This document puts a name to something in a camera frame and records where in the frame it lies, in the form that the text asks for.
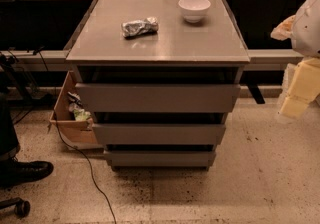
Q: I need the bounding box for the grey top drawer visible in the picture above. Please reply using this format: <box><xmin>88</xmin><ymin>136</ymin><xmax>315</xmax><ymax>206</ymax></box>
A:
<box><xmin>76</xmin><ymin>83</ymin><xmax>240</xmax><ymax>113</ymax></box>

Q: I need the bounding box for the trash in box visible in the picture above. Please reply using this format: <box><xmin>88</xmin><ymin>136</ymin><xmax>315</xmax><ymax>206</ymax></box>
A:
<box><xmin>67</xmin><ymin>92</ymin><xmax>91</xmax><ymax>121</ymax></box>

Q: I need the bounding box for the black shoe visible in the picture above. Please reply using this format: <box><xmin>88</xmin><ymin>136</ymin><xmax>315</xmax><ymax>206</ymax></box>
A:
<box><xmin>0</xmin><ymin>158</ymin><xmax>54</xmax><ymax>187</ymax></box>

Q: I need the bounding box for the grey drawer cabinet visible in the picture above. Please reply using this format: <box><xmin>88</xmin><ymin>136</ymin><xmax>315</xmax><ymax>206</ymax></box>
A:
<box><xmin>65</xmin><ymin>0</ymin><xmax>251</xmax><ymax>172</ymax></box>

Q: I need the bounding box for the grey drawer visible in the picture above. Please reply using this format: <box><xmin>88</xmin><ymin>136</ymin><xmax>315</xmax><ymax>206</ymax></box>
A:
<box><xmin>92</xmin><ymin>124</ymin><xmax>226</xmax><ymax>145</ymax></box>
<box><xmin>76</xmin><ymin>83</ymin><xmax>240</xmax><ymax>113</ymax></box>
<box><xmin>104</xmin><ymin>150</ymin><xmax>216</xmax><ymax>168</ymax></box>

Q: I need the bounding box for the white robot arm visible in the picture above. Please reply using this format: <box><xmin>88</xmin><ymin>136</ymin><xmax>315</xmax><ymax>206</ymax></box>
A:
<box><xmin>271</xmin><ymin>0</ymin><xmax>320</xmax><ymax>122</ymax></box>

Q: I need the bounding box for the grey middle drawer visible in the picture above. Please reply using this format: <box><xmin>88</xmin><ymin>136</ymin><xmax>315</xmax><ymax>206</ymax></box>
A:
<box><xmin>92</xmin><ymin>124</ymin><xmax>226</xmax><ymax>145</ymax></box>

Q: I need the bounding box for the grey bottom drawer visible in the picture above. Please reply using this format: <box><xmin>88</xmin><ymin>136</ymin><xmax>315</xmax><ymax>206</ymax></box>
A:
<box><xmin>104</xmin><ymin>150</ymin><xmax>216</xmax><ymax>168</ymax></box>

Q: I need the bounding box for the white bowl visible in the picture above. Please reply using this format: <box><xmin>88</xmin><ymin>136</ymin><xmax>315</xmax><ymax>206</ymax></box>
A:
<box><xmin>178</xmin><ymin>0</ymin><xmax>211</xmax><ymax>23</ymax></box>

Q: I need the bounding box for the cardboard box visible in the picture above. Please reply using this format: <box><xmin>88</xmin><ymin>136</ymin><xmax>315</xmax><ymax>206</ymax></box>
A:
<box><xmin>49</xmin><ymin>71</ymin><xmax>100</xmax><ymax>149</ymax></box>

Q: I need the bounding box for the black floor cable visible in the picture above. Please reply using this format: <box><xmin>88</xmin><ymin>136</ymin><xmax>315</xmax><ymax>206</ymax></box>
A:
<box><xmin>36</xmin><ymin>47</ymin><xmax>118</xmax><ymax>224</ymax></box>

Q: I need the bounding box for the dark trouser leg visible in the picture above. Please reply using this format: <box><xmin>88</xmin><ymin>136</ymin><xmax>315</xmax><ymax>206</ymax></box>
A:
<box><xmin>0</xmin><ymin>93</ymin><xmax>20</xmax><ymax>161</ymax></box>

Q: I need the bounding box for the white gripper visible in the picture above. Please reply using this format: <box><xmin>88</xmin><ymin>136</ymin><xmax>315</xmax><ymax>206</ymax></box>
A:
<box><xmin>270</xmin><ymin>15</ymin><xmax>320</xmax><ymax>119</ymax></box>

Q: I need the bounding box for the black chair caster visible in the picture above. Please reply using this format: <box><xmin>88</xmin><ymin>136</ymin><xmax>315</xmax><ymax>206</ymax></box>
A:
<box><xmin>0</xmin><ymin>197</ymin><xmax>31</xmax><ymax>218</ymax></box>

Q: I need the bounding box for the crumpled foil chip bag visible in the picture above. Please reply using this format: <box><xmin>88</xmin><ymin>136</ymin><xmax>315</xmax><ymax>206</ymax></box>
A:
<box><xmin>121</xmin><ymin>17</ymin><xmax>159</xmax><ymax>38</ymax></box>

